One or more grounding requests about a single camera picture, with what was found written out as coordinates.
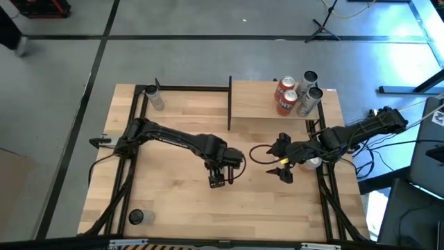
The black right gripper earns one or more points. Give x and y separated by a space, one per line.
300 154

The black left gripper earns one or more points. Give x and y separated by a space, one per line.
230 158

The red Fanta can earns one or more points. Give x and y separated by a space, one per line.
286 87
286 104

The tall white beverage can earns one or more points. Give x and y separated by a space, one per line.
308 102
307 85

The tall silver beverage can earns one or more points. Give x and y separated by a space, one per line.
155 99

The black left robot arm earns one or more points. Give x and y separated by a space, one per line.
173 139

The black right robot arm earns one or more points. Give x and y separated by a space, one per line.
364 128

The wooden shelf with black legs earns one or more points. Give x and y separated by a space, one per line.
253 100

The black desk foot bar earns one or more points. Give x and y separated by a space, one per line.
381 180

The black stand foot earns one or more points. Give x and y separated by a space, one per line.
399 89

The black tripod stand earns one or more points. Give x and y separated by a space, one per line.
322 28

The dark grey board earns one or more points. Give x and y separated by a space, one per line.
409 222

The grey laptop with sticker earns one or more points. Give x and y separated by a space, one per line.
426 166

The black rig crossbar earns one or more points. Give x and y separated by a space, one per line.
69 244

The black and red crate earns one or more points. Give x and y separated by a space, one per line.
41 10

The person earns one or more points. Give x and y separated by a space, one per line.
8 33

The black aluminium table frame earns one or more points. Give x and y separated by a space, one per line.
194 88

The black metal bracket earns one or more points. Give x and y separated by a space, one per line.
98 141

